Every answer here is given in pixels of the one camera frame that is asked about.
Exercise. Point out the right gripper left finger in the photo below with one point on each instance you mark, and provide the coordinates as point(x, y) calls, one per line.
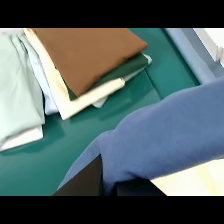
point(88, 181)

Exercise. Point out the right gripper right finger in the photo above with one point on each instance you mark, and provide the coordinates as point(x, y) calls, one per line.
point(138, 188)

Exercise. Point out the purple-blue T-shirt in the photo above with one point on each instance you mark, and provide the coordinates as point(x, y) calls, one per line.
point(166, 133)

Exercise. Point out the cream garment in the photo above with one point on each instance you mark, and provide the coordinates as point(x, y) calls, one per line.
point(75, 103)

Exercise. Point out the white garment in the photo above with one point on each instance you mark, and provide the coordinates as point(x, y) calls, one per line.
point(41, 83)

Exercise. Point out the pale green garment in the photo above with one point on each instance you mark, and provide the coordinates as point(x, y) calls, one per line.
point(15, 86)

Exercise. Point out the dark green garment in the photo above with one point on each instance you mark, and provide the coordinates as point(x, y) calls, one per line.
point(128, 66)

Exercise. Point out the orange-brown garment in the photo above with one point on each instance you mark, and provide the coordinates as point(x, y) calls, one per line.
point(86, 56)

